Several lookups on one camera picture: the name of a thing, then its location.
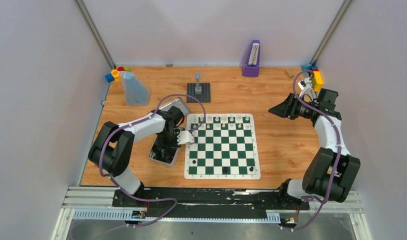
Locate metal tin with black pieces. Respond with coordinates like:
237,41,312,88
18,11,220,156
148,139,182,168

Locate green white chess mat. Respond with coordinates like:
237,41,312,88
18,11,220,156
184,113,261,180

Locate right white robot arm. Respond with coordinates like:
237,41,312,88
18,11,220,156
268,88,361,209

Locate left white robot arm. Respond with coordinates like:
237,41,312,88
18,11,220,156
88,106,185,207

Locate yellow toy block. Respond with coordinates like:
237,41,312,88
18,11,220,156
312,70,324,92

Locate small wooden block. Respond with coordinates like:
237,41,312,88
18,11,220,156
284,70,295,79

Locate metal tin lid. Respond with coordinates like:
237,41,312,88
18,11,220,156
158,97,191,117

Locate translucent blue plastic container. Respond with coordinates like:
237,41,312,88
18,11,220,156
120,71,152,107

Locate dark grey lego baseplate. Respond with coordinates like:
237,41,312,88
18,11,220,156
186,82,212,104

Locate purple metronome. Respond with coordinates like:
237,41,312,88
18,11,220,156
241,40,261,78

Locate grey lego tower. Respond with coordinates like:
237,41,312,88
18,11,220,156
194,73,202,95

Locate colourful toy blocks left corner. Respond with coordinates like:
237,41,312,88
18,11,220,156
105,66,131,83

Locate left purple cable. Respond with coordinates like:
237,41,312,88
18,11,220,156
67,94,207,240

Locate purple cable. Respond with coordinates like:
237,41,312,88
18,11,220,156
278,69,342,232
67,94,207,240

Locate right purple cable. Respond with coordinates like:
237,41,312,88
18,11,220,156
278,69,342,232

